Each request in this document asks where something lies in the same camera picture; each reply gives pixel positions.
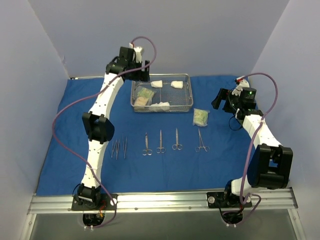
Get white gauze roll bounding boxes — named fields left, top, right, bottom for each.
left=170, top=80, right=184, bottom=89
left=150, top=80, right=163, bottom=88

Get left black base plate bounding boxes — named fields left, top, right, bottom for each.
left=71, top=193, right=118, bottom=211

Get cream gauze pack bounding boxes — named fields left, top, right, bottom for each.
left=192, top=108, right=210, bottom=127

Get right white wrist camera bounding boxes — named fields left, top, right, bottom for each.
left=231, top=78, right=250, bottom=96

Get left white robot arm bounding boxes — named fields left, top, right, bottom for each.
left=77, top=43, right=150, bottom=210

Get white gauze pad front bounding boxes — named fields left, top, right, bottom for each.
left=150, top=102, right=170, bottom=107

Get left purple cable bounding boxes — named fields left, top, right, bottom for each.
left=51, top=36, right=158, bottom=229

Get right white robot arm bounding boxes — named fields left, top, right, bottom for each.
left=211, top=87, right=293, bottom=207

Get steel mesh instrument tray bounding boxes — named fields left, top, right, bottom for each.
left=130, top=73, right=194, bottom=113

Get steel hemostat clamp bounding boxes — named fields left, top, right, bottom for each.
left=195, top=129, right=210, bottom=153

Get straight steel scissors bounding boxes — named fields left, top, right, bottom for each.
left=156, top=130, right=166, bottom=154

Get aluminium front rail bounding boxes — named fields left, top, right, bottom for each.
left=28, top=188, right=298, bottom=214

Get blue surgical drape cloth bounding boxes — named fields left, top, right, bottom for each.
left=36, top=75, right=251, bottom=196

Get peach gauze pack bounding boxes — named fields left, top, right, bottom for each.
left=134, top=96, right=152, bottom=107

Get green paper packet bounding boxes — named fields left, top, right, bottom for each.
left=137, top=87, right=156, bottom=99

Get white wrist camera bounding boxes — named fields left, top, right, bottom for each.
left=129, top=42, right=144, bottom=64
left=231, top=78, right=250, bottom=96

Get steel surgical scissors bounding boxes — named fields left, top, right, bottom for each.
left=172, top=128, right=183, bottom=151

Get black wrist loop cable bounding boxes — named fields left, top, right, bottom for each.
left=228, top=116, right=243, bottom=131

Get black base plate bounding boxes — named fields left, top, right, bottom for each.
left=206, top=191, right=253, bottom=209
left=71, top=193, right=118, bottom=211

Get purple cable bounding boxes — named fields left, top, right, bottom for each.
left=222, top=72, right=279, bottom=227
left=51, top=36, right=158, bottom=229

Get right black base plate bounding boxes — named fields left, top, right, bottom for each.
left=206, top=191, right=253, bottom=209

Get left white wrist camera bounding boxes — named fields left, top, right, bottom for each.
left=129, top=42, right=144, bottom=64

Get steel tweezers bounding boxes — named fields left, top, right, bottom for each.
left=122, top=135, right=128, bottom=159
left=115, top=139, right=120, bottom=160
left=111, top=141, right=117, bottom=158

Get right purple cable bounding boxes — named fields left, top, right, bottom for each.
left=222, top=72, right=279, bottom=227

